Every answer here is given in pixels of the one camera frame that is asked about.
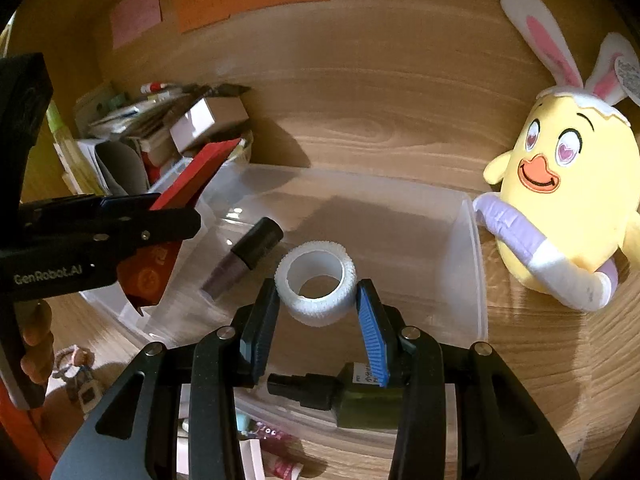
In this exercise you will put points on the small white cardboard box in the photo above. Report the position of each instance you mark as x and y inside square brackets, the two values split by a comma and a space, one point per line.
[192, 122]

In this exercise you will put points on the red box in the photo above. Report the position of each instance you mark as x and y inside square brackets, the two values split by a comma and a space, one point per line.
[200, 170]

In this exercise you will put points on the pink cosmetic tube red label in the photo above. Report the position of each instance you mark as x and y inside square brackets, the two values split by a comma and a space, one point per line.
[282, 467]

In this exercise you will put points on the person's left hand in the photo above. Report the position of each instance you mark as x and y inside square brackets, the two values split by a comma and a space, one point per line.
[37, 330]

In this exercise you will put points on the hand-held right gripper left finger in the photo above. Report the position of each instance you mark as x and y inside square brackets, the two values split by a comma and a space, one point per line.
[260, 330]

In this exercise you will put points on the white tape roll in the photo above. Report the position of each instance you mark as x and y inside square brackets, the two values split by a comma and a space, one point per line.
[300, 310]

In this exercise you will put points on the yellow chick plush toy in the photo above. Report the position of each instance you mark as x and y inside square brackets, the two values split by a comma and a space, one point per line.
[565, 200]

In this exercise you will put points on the cluttered paper stack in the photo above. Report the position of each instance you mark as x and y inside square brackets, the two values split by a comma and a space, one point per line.
[120, 117]

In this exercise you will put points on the white paper sheet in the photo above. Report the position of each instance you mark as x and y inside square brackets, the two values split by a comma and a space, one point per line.
[120, 165]

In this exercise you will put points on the black purple cosmetic tube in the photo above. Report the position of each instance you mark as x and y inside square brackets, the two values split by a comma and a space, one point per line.
[255, 242]

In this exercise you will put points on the clear plastic storage box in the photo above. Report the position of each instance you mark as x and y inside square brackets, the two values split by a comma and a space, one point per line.
[380, 240]

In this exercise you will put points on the pink sticky note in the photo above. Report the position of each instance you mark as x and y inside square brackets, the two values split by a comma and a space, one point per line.
[135, 12]

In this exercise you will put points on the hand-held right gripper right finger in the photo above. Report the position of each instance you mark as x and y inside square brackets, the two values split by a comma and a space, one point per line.
[372, 340]

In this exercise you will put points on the dark green bottle black cap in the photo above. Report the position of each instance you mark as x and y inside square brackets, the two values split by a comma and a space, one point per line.
[310, 392]

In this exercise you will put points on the red white marker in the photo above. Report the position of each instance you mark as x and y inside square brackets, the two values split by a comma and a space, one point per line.
[152, 86]

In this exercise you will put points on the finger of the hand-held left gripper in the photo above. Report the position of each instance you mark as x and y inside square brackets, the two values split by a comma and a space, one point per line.
[160, 225]
[125, 203]

